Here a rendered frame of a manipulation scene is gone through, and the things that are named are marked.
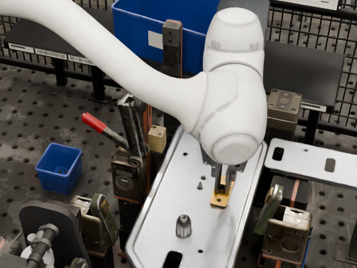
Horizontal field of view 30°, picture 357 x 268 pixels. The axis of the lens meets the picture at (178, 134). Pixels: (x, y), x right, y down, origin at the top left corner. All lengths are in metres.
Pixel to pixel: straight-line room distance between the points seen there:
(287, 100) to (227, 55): 0.50
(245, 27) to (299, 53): 0.69
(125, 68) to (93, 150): 0.93
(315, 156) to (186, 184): 0.31
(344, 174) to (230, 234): 0.32
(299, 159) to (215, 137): 0.56
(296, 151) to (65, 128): 0.79
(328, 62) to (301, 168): 0.37
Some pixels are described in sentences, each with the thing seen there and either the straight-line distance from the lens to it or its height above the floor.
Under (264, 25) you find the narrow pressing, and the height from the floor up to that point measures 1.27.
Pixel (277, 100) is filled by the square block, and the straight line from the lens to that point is 1.61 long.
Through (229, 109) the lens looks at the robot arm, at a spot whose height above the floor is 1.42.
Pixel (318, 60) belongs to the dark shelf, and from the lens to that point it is 1.79.
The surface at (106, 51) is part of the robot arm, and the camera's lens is 1.09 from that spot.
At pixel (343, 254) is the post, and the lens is 1.78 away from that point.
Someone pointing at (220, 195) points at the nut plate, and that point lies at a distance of 1.45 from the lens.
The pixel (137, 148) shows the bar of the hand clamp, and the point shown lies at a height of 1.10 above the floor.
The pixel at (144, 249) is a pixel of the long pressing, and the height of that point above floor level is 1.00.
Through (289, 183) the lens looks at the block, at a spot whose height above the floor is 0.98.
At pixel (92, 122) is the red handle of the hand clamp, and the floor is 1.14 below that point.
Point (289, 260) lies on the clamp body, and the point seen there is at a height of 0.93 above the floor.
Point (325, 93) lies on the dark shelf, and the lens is 1.69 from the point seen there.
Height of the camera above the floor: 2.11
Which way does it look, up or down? 44 degrees down
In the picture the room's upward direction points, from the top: 1 degrees clockwise
